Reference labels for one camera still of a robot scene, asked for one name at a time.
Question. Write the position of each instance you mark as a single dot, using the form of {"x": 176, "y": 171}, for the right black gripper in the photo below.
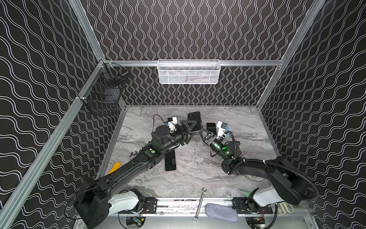
{"x": 210, "y": 137}

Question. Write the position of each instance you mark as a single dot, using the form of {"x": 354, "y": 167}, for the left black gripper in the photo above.
{"x": 181, "y": 134}

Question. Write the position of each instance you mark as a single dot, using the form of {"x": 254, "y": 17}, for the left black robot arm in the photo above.
{"x": 99, "y": 198}

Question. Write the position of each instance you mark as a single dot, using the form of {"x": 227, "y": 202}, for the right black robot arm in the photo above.
{"x": 284, "y": 182}

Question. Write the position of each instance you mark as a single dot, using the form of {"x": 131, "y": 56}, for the yellow block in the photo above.
{"x": 115, "y": 167}

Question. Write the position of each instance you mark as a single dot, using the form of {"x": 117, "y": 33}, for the grey cloth pad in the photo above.
{"x": 222, "y": 213}

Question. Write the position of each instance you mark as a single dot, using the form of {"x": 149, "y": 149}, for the silver wrench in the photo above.
{"x": 203, "y": 192}

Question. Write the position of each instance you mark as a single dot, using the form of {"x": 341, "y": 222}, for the white scissors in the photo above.
{"x": 285, "y": 208}

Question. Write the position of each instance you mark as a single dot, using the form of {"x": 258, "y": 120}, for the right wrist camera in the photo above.
{"x": 222, "y": 127}

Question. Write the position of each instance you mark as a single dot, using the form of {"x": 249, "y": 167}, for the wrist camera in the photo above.
{"x": 171, "y": 122}
{"x": 222, "y": 127}

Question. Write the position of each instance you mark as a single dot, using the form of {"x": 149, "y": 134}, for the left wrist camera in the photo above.
{"x": 171, "y": 122}

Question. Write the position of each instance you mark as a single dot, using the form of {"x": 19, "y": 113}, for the orange handled adjustable wrench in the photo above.
{"x": 133, "y": 155}

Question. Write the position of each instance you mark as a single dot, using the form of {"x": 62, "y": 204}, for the white wire basket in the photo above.
{"x": 194, "y": 71}

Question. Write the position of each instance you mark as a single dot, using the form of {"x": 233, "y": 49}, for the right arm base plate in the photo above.
{"x": 244, "y": 206}

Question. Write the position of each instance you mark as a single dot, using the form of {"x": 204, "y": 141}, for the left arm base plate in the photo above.
{"x": 149, "y": 206}

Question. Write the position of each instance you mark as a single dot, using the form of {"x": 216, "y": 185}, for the black wire basket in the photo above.
{"x": 103, "y": 97}

